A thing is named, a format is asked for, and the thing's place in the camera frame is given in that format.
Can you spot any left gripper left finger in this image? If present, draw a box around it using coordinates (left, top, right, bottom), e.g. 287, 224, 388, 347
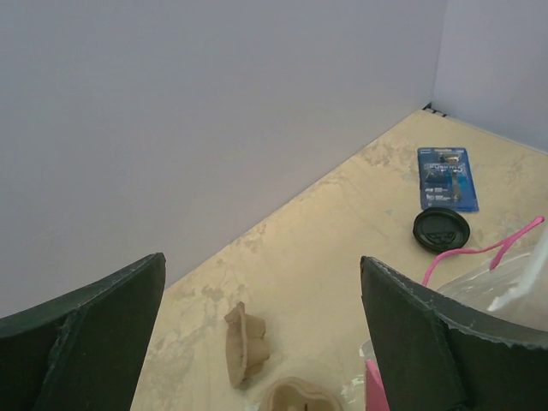
1, 253, 166, 410

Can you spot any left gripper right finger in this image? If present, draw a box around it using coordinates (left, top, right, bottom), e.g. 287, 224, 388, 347
360, 257, 547, 410

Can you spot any pink beige paper bag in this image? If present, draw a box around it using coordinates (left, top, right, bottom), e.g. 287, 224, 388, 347
360, 217, 547, 410

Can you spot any single cardboard cup carrier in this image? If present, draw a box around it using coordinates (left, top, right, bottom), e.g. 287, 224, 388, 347
224, 301, 271, 388

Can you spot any blue razor package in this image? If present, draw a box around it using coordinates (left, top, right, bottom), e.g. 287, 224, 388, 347
417, 147, 479, 212

